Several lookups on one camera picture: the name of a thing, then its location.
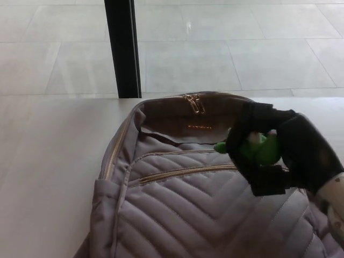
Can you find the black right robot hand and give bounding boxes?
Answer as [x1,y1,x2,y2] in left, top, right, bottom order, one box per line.
[225,102,344,197]

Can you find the green plush toy keychain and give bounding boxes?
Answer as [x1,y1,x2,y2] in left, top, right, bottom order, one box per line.
[213,131,281,165]

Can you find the taupe quilted backpack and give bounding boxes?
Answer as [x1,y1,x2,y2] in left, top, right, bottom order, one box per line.
[90,91,344,258]

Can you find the black window frame post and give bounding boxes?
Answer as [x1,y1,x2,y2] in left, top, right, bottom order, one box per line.
[104,0,142,99]

